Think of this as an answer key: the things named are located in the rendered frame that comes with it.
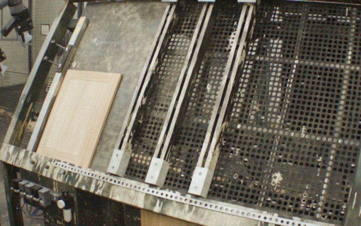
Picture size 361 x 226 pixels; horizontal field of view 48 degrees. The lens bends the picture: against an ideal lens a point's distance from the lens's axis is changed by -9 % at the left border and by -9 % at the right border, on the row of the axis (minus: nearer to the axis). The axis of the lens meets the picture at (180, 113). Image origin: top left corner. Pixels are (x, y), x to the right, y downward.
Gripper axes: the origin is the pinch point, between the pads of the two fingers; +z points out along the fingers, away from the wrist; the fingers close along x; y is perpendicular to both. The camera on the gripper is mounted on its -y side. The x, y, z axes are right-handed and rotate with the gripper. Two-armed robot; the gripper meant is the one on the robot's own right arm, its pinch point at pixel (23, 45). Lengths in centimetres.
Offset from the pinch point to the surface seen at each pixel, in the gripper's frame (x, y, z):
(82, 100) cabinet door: 0, 25, 53
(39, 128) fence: 13, -4, 66
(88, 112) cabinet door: -9, 23, 54
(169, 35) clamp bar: -22, 75, 22
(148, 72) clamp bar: -31, 52, 30
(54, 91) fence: 24, 17, 55
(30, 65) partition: 395, 103, 279
